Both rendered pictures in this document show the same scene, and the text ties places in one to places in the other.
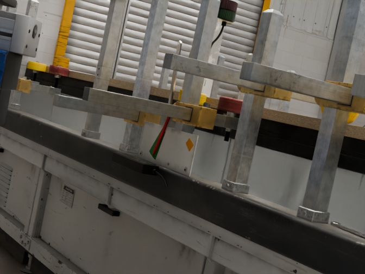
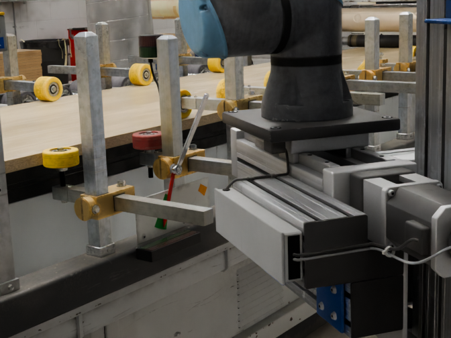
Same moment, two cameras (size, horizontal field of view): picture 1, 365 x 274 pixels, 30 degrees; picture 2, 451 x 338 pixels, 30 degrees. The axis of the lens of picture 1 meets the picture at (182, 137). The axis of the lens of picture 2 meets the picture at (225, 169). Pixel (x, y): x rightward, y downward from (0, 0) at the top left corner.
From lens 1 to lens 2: 293 cm
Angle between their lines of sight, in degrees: 108
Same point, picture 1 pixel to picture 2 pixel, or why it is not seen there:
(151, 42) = (100, 106)
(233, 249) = not seen: hidden behind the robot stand
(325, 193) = not seen: hidden behind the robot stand
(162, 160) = (175, 223)
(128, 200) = (114, 305)
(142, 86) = (104, 165)
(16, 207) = not seen: outside the picture
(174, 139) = (183, 196)
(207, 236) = (219, 254)
